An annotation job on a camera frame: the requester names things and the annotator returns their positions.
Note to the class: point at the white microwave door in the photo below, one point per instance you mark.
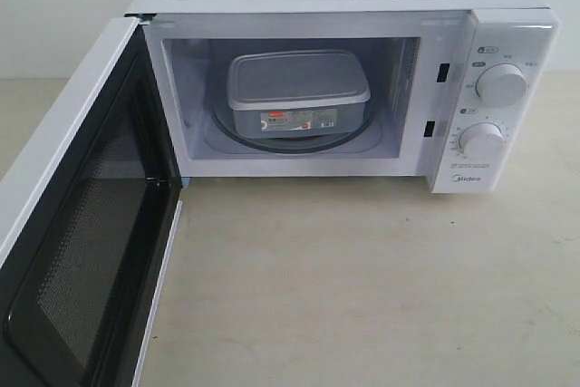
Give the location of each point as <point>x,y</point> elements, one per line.
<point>88,212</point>

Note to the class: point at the glass microwave turntable plate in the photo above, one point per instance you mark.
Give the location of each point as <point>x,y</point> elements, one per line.
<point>223,117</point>

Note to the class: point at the upper white power knob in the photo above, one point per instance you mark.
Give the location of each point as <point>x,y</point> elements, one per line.
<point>501,85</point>

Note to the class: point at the clear lidded plastic container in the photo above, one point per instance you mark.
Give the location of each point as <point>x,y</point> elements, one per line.
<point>297,94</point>

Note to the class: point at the white Midea microwave body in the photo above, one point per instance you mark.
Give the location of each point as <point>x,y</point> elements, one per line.
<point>421,58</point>

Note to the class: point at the lower white timer knob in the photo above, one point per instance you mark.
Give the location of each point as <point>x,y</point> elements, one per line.
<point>481,141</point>

